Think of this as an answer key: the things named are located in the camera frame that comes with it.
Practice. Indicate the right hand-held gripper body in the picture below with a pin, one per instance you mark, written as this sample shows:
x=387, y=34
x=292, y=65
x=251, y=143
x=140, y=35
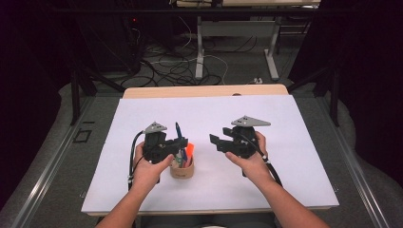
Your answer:
x=244, y=142

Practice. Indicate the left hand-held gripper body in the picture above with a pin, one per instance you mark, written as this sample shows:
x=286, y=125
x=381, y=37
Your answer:
x=157, y=147

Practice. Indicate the orange highlighter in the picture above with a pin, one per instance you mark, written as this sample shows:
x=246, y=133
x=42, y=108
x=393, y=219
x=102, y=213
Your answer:
x=190, y=148

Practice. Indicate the blue pen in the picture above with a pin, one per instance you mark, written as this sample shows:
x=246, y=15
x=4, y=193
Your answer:
x=179, y=129

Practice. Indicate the tan pen holder cup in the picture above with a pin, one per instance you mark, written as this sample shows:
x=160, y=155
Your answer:
x=182, y=173

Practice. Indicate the person's right hand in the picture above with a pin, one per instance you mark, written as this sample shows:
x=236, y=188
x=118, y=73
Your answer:
x=255, y=167

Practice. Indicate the person's left hand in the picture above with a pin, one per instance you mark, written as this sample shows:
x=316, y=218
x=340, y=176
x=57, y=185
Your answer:
x=147, y=174

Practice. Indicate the wooden table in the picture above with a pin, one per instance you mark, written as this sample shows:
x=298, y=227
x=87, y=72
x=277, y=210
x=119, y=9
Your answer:
x=190, y=91

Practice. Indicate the white table mat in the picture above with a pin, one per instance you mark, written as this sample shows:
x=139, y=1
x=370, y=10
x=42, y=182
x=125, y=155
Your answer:
x=215, y=196

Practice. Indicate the white power plug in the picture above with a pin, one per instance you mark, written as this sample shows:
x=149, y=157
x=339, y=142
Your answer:
x=258, y=80

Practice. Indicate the white-legged desk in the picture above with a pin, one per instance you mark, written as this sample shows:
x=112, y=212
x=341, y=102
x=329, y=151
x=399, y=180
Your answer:
x=199, y=47

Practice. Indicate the black metal stand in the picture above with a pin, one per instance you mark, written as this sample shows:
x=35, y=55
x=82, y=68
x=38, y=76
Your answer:
x=75, y=95
x=333, y=95

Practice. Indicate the black equipment cabinet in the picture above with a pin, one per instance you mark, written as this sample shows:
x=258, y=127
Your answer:
x=104, y=44

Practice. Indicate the metal floor rail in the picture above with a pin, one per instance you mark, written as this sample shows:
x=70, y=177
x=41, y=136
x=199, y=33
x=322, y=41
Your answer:
x=47, y=177
x=358, y=177

